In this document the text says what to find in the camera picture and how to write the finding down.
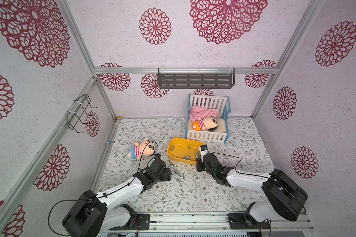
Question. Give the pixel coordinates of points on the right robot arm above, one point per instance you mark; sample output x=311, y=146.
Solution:
x=284, y=197

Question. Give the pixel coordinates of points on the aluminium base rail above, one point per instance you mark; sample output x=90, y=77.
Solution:
x=202, y=222

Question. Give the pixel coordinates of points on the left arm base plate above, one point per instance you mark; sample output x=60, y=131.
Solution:
x=139, y=222

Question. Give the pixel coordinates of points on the plush doll in crib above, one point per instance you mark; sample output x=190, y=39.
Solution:
x=204, y=124

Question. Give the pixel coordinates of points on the pink blanket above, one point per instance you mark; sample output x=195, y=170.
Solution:
x=197, y=112

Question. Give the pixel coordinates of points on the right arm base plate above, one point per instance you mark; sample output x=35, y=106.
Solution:
x=239, y=221

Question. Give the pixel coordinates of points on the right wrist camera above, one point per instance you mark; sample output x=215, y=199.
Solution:
x=203, y=150

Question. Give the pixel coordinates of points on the black wire wall rack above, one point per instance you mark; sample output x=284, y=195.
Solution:
x=74, y=117

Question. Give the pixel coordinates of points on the plush doll on table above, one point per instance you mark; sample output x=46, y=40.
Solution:
x=141, y=149

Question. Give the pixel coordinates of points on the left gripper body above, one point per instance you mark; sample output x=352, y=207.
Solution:
x=165, y=175

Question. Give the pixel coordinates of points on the white blue toy crib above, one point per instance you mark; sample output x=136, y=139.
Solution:
x=220, y=134

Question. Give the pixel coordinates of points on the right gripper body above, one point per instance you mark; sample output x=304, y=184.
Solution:
x=200, y=164

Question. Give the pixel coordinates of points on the yellow plastic storage box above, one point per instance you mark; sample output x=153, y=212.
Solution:
x=182, y=149

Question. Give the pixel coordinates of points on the grey wall shelf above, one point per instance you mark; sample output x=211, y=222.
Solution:
x=196, y=81

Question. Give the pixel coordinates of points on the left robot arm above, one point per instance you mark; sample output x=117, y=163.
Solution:
x=102, y=211

